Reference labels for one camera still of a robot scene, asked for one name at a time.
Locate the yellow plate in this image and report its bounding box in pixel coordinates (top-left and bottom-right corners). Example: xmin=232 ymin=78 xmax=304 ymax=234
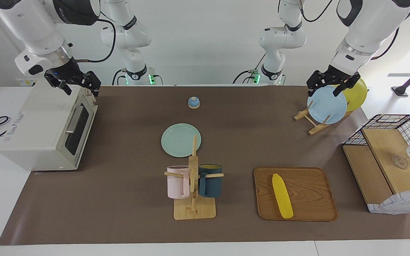
xmin=333 ymin=78 xmax=368 ymax=112

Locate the brown wooden tray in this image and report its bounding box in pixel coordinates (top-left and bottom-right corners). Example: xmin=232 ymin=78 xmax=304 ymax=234
xmin=254 ymin=167 xmax=338 ymax=222

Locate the glass oven door with handle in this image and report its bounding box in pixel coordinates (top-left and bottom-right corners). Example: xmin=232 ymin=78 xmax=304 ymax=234
xmin=56 ymin=99 xmax=98 ymax=170

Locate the pale green plate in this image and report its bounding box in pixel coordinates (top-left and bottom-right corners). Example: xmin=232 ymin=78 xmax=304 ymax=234
xmin=161 ymin=123 xmax=202 ymax=158

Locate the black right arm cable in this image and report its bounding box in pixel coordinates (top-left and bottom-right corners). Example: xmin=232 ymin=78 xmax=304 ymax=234
xmin=72 ymin=18 xmax=116 ymax=64

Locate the cream toaster oven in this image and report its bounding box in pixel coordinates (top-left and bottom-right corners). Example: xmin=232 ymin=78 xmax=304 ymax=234
xmin=0 ymin=84 xmax=99 ymax=172

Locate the small clear glass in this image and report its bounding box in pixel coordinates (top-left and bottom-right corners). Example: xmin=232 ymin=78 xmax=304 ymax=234
xmin=393 ymin=155 xmax=409 ymax=169

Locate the dark blue mug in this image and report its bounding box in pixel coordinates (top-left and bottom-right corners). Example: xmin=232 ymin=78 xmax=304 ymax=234
xmin=198 ymin=164 xmax=223 ymax=198

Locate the wooden shelf with wire basket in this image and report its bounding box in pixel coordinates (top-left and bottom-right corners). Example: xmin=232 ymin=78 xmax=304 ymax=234
xmin=342 ymin=114 xmax=410 ymax=215

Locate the wooden plate rack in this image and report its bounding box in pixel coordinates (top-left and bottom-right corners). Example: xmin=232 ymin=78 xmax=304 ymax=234
xmin=294 ymin=89 xmax=369 ymax=135

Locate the yellow corn cob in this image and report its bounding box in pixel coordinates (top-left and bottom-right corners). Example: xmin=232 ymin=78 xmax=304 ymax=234
xmin=272 ymin=173 xmax=294 ymax=219

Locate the wooden mug rack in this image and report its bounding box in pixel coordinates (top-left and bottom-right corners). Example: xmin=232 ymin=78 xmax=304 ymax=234
xmin=164 ymin=134 xmax=224 ymax=220

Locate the light blue plate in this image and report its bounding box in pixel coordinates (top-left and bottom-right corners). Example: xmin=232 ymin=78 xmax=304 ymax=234
xmin=307 ymin=85 xmax=348 ymax=125

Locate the pink mug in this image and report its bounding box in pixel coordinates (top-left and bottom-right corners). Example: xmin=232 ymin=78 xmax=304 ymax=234
xmin=166 ymin=165 xmax=190 ymax=199

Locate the brown table mat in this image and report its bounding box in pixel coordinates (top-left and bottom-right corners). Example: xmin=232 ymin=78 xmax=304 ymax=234
xmin=0 ymin=85 xmax=410 ymax=246

